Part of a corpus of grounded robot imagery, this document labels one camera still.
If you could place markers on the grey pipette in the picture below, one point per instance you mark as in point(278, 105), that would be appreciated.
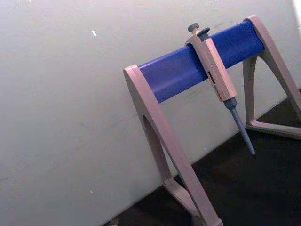
point(217, 68)

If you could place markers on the grey stand with blue bar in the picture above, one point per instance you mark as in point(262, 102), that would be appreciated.
point(174, 70)

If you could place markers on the black table cloth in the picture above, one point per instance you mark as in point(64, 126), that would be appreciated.
point(254, 183)

